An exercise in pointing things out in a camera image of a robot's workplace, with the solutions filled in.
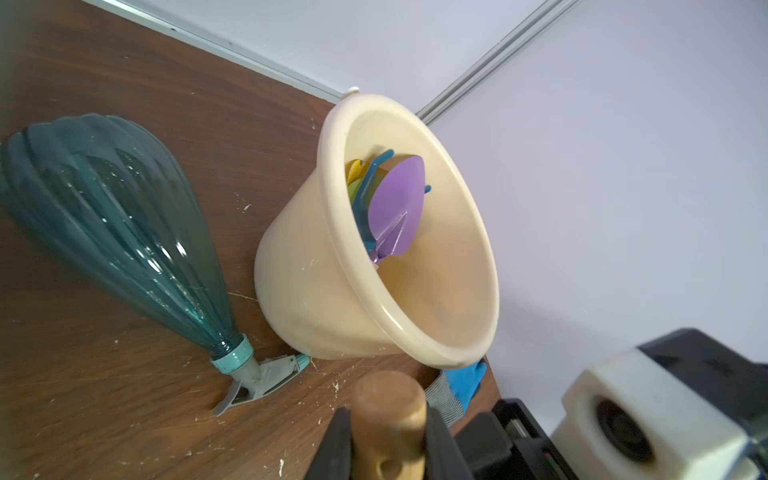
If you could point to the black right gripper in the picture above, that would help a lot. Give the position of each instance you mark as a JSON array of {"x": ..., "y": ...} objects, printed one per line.
[{"x": 508, "y": 443}]

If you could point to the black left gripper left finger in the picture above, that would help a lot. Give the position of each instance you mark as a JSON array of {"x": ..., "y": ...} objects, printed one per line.
[{"x": 333, "y": 458}]

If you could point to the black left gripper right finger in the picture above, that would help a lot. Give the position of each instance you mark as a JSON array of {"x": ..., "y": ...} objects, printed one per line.
[{"x": 443, "y": 458}]

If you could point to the green rake wooden handle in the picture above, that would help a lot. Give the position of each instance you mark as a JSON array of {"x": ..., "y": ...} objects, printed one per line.
[{"x": 388, "y": 424}]

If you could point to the cream plastic bucket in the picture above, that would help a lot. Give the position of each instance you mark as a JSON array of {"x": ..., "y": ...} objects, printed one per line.
[{"x": 439, "y": 303}]

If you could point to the purple trowel pink handle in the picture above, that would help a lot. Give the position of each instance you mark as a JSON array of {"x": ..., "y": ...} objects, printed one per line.
[{"x": 396, "y": 208}]

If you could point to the blue fork yellow handle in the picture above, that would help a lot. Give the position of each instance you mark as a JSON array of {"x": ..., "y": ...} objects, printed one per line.
[{"x": 370, "y": 181}]

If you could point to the yellow shovel yellow handle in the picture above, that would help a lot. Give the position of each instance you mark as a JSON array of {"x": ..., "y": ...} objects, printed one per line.
[{"x": 355, "y": 170}]

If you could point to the blue grey gardening glove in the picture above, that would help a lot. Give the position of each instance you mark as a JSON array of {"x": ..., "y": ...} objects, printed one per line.
[{"x": 452, "y": 391}]

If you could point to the teal spray bottle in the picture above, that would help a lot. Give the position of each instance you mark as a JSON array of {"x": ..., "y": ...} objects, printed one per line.
[{"x": 105, "y": 195}]

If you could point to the aluminium right corner post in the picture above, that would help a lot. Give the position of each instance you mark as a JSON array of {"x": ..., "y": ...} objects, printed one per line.
[{"x": 533, "y": 26}]

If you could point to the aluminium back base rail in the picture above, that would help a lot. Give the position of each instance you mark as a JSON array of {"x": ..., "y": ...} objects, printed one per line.
[{"x": 142, "y": 13}]

